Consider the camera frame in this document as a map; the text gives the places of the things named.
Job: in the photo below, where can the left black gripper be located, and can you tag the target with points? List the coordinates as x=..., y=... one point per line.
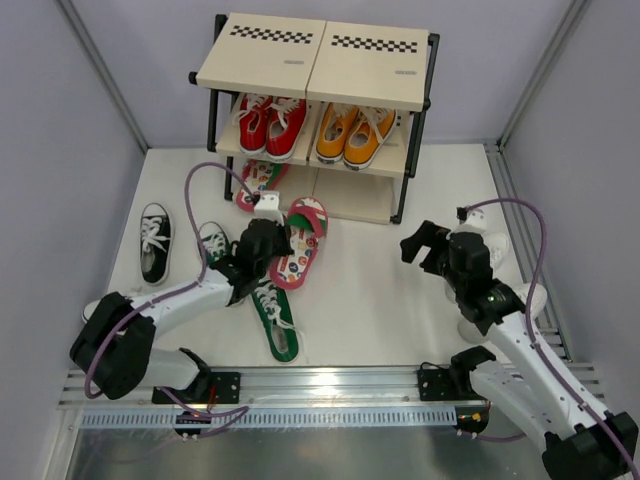
x=285, y=235

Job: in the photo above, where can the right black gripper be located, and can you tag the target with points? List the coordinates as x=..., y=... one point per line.
x=428, y=235

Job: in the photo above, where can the pink flip-flop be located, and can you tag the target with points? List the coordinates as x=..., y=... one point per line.
x=307, y=220
x=259, y=176

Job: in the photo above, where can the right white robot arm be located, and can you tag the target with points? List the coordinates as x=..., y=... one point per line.
x=577, y=434

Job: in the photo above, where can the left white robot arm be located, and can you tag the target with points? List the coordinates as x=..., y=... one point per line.
x=115, y=348

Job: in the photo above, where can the beige black shoe shelf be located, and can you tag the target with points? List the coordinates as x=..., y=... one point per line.
x=323, y=62

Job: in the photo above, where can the upper green sneaker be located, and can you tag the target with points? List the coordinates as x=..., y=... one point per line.
x=215, y=242

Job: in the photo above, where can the green sneaker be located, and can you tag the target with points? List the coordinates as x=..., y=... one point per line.
x=215, y=242
x=274, y=311

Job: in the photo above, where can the lower green sneaker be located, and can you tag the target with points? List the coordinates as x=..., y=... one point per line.
x=274, y=311

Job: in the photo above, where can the upright black sneaker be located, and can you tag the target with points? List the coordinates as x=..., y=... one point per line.
x=155, y=243

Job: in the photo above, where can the left yellow sneaker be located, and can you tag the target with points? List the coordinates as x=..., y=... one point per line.
x=334, y=128

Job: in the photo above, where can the yellow sneaker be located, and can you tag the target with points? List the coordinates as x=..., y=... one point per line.
x=334, y=128
x=372, y=128

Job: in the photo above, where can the left red sneaker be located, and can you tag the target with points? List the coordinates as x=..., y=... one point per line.
x=251, y=118

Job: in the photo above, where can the red sneaker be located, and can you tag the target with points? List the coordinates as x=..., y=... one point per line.
x=286, y=120
x=251, y=118

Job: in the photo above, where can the right red sneaker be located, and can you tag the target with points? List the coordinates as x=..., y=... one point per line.
x=286, y=120

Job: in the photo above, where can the right yellow sneaker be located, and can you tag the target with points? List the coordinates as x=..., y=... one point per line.
x=372, y=128

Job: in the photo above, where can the right controller board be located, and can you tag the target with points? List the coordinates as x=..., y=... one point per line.
x=472, y=422

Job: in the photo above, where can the controller board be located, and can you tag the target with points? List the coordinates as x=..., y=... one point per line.
x=188, y=424
x=472, y=422

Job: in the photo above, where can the sideways black sneaker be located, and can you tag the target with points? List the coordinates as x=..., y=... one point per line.
x=92, y=310

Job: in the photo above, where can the left controller board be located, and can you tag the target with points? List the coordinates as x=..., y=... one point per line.
x=188, y=424

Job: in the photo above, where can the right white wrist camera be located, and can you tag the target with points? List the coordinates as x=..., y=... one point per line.
x=471, y=220

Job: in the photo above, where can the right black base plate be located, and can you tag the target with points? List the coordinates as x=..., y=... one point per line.
x=435, y=383

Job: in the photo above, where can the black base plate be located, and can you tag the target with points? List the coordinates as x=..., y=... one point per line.
x=435, y=383
x=220, y=387

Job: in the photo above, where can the aluminium mounting rail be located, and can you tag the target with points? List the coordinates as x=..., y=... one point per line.
x=282, y=387

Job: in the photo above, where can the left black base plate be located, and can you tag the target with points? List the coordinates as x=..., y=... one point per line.
x=220, y=387

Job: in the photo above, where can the slotted grey cable duct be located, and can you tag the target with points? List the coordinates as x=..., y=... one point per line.
x=285, y=418

